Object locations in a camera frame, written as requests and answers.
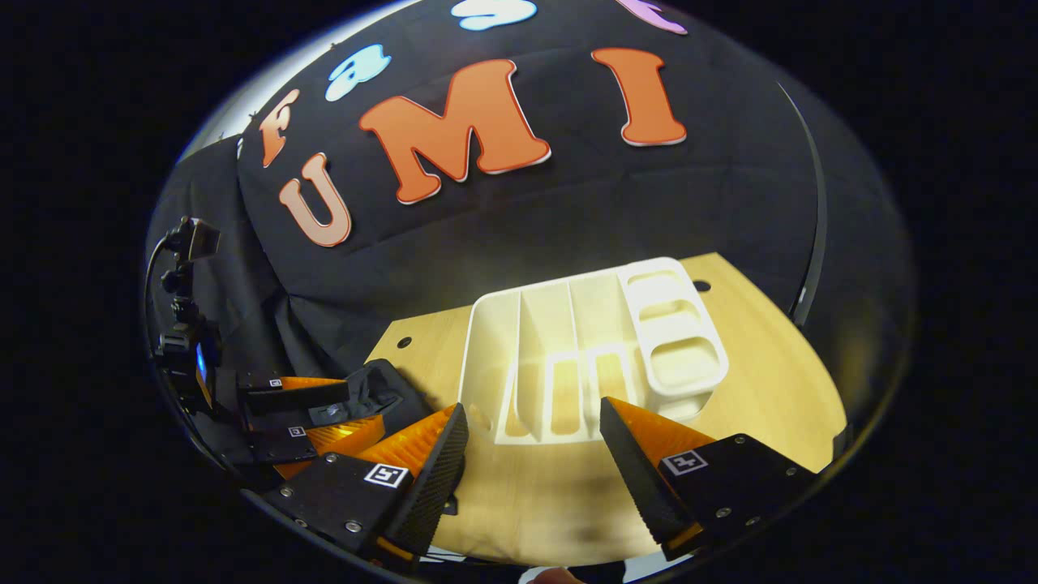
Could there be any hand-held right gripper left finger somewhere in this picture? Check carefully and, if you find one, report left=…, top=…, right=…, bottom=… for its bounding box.
left=259, top=402, right=470, bottom=569

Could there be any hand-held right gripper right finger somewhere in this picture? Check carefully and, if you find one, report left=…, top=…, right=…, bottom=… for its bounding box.
left=598, top=397, right=817, bottom=561

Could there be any black schoolbag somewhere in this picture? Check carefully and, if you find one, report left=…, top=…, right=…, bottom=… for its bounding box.
left=320, top=359, right=436, bottom=444

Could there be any white plastic bookshelf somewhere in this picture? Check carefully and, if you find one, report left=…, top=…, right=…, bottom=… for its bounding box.
left=457, top=256, right=730, bottom=446

